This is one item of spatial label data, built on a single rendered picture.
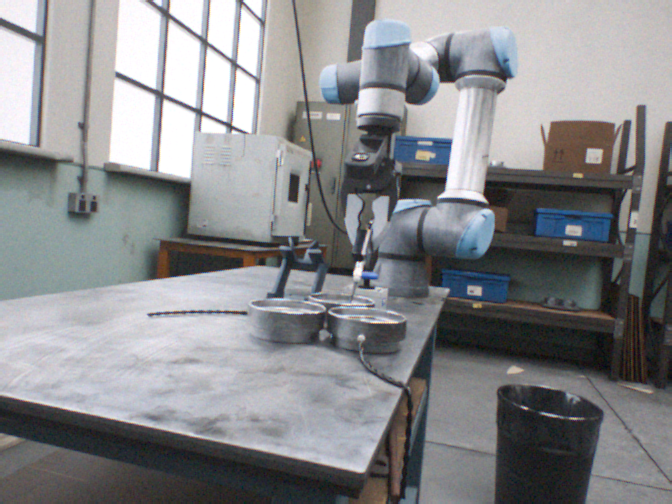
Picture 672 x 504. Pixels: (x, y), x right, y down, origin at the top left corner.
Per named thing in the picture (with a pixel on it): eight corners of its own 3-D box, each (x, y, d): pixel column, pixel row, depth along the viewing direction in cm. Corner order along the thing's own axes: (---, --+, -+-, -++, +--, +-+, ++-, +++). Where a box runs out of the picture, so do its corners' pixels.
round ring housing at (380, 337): (332, 331, 75) (335, 303, 74) (405, 341, 73) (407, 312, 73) (318, 347, 64) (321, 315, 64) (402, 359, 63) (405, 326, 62)
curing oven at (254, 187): (280, 249, 295) (290, 136, 291) (186, 238, 310) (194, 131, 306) (312, 247, 354) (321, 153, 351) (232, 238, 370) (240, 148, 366)
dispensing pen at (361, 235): (337, 300, 76) (361, 211, 84) (342, 313, 79) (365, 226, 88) (351, 302, 75) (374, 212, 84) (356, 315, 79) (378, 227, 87)
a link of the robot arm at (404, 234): (391, 251, 135) (396, 200, 135) (439, 256, 128) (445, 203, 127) (369, 250, 125) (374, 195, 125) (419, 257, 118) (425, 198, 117)
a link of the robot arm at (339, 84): (419, 35, 133) (311, 56, 97) (461, 30, 127) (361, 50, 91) (422, 82, 138) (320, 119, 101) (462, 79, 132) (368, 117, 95)
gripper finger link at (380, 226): (395, 251, 87) (396, 196, 87) (388, 252, 81) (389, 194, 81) (377, 250, 88) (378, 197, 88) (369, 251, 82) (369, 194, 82)
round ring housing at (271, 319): (234, 338, 65) (237, 306, 65) (259, 323, 75) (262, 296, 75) (315, 349, 63) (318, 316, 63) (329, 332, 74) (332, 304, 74)
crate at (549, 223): (597, 242, 418) (601, 215, 417) (609, 243, 381) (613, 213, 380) (529, 236, 431) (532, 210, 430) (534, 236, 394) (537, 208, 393)
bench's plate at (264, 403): (361, 503, 33) (364, 472, 33) (-260, 357, 48) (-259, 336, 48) (449, 295, 149) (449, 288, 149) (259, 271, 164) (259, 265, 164)
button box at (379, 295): (379, 317, 90) (382, 290, 89) (340, 312, 91) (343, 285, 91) (387, 311, 97) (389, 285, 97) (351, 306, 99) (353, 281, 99)
